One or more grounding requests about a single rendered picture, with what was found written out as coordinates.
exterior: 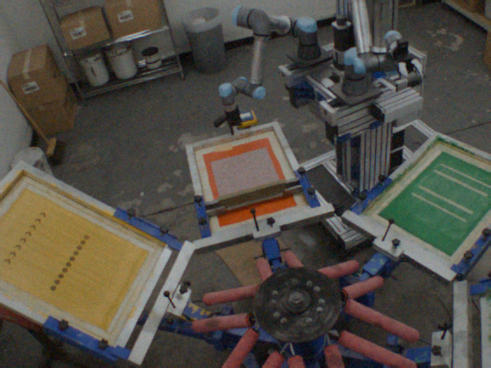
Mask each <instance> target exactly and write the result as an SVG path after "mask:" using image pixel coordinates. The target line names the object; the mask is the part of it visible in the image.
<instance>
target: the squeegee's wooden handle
mask: <svg viewBox="0 0 491 368"><path fill-rule="evenodd" d="M285 189H288V186H287V182H286V180H285V179H283V180H277V181H273V182H270V183H266V184H262V185H259V186H256V188H249V189H246V190H242V191H239V192H235V193H231V194H228V195H222V196H219V197H218V198H217V199H218V203H219V207H224V208H225V209H227V208H229V207H232V206H236V205H239V204H243V203H246V202H249V201H253V200H256V199H259V198H263V197H266V196H270V195H276V194H279V193H283V190H285ZM283 194H285V193H283Z"/></svg>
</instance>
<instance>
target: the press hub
mask: <svg viewBox="0 0 491 368"><path fill-rule="evenodd" d="M341 300H342V299H341V294H340V292H339V290H338V287H337V285H336V284H335V282H334V281H332V280H331V279H330V278H329V277H328V276H326V275H325V274H324V273H322V272H319V271H318V270H316V269H313V268H309V267H302V266H296V267H288V268H284V269H281V270H280V271H278V272H275V273H273V274H272V275H269V276H268V277H267V278H266V279H265V281H264V282H263V283H262V284H261V285H260V287H259V289H258V291H257V293H256V295H255V299H254V313H255V316H256V320H257V322H258V324H259V326H260V327H261V328H262V329H263V330H264V331H265V332H266V333H267V334H268V335H269V336H271V337H272V338H273V339H275V340H277V343H278V345H276V344H271V343H264V342H261V341H257V343H256V344H255V345H254V346H253V351H254V356H255V359H256V362H257V364H258V367H259V368H262V366H263V365H264V363H265V362H266V361H267V359H268V357H269V356H270V355H271V354H272V352H273V350H278V351H280V350H282V348H283V347H284V346H285V344H286V343H288V345H287V347H286V349H285V350H284V351H283V353H284V354H285V356H286V357H285V358H286V359H287V360H288V358H289V357H291V356H293V355H292V352H291V349H290V346H289V343H292V347H293V350H294V353H295V355H297V354H299V355H300V356H302V361H303V363H304V364H312V363H315V362H316V361H318V363H319V366H320V368H329V366H328V364H327V361H326V357H325V355H324V346H327V345H328V343H327V340H326V336H325V334H326V333H327V335H328V337H329V340H333V341H336V338H337V337H336V336H334V335H333V334H331V333H328V332H329V331H332V332H334V333H336V334H337V333H338V332H339V331H341V330H344V331H346V332H348V333H349V332H350V333H352V331H351V328H350V326H349V325H348V323H347V322H346V320H345V318H344V317H343V316H342V315H340V310H341ZM341 358H342V361H343V364H344V367H345V368H348V366H349V364H350V363H351V359H350V358H346V357H341Z"/></svg>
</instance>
